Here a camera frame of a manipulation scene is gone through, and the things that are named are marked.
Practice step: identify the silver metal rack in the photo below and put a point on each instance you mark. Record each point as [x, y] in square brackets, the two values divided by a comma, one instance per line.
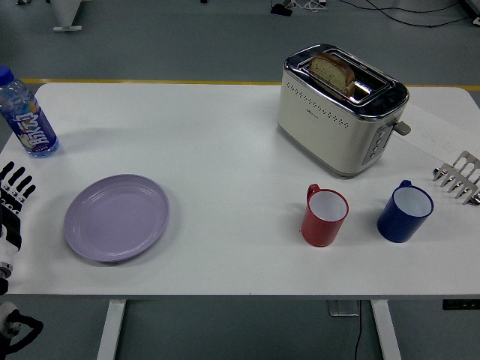
[459, 176]

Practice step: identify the purple plate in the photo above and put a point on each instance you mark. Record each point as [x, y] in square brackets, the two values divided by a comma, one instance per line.
[117, 218]

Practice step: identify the black table control panel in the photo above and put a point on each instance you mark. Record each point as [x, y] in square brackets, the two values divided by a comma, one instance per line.
[460, 304]

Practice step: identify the white table leg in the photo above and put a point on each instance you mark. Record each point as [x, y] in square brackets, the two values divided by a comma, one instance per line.
[110, 330]
[386, 330]

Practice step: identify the white furniture base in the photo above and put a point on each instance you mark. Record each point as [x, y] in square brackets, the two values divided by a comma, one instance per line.
[65, 15]

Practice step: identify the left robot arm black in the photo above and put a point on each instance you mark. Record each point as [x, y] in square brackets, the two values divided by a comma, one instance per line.
[15, 326]

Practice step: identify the cream and chrome toaster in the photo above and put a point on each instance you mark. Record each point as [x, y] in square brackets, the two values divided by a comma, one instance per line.
[337, 123]

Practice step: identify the red mug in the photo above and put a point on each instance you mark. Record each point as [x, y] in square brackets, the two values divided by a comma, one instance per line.
[324, 219]

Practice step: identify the grey bracket under table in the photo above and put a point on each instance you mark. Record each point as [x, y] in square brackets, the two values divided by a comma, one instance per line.
[343, 308]

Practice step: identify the bread slice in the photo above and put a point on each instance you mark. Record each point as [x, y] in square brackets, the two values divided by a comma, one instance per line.
[332, 73]

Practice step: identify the blue-capped drink bottle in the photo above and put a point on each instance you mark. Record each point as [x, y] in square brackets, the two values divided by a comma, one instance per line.
[28, 120]

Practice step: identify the white paper sheet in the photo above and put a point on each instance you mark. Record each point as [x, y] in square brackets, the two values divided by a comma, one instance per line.
[438, 131]

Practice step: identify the black floor device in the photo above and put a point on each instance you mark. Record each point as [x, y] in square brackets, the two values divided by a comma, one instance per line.
[281, 9]

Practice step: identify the blue mug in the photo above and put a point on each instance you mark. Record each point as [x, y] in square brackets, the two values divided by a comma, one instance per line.
[405, 215]

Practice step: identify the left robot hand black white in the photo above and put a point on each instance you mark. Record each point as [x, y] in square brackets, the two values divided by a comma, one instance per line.
[11, 210]

